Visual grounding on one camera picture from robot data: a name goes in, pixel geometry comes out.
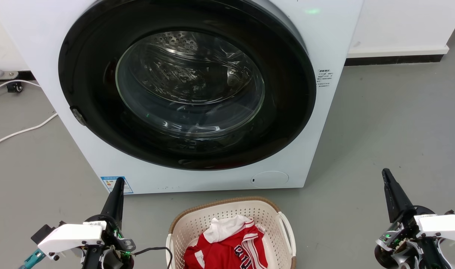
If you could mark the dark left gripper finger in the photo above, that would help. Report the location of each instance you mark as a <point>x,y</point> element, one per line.
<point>114,201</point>

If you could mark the white front-loading washing machine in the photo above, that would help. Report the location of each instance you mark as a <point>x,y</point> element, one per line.
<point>324,45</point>

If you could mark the teal connector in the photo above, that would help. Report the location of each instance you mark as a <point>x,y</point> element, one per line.
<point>32,258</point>

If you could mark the black caster wheel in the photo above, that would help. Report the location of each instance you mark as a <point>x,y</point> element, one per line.
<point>15,87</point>

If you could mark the grey metal bracket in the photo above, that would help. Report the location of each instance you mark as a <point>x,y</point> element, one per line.
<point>1,74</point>

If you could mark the small text sticker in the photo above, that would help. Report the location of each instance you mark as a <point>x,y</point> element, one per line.
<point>324,77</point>

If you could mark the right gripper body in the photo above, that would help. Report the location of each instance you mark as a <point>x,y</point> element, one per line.
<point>402,239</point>

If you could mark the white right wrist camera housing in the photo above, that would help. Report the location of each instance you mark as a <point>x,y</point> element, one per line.
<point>442,225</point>

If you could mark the red basketball jersey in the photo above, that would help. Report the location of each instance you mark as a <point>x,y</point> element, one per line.
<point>223,250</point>

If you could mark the white garment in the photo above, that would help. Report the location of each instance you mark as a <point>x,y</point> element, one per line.
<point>227,225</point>

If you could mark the white cabinet with black plinth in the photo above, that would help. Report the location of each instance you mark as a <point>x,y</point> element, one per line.
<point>399,26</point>

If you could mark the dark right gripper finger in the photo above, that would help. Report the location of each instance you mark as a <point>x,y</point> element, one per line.
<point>395,198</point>

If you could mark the black round washer door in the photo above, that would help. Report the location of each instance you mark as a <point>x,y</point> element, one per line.
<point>287,112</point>

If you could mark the cream perforated laundry basket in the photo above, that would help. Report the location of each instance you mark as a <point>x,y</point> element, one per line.
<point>190,224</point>

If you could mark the blue energy label sticker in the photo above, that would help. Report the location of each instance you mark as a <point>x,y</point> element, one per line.
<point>111,183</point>

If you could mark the round white filter cover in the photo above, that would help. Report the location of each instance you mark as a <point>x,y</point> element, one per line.
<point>269,179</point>

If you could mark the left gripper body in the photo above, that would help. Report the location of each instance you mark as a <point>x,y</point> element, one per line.
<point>115,246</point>

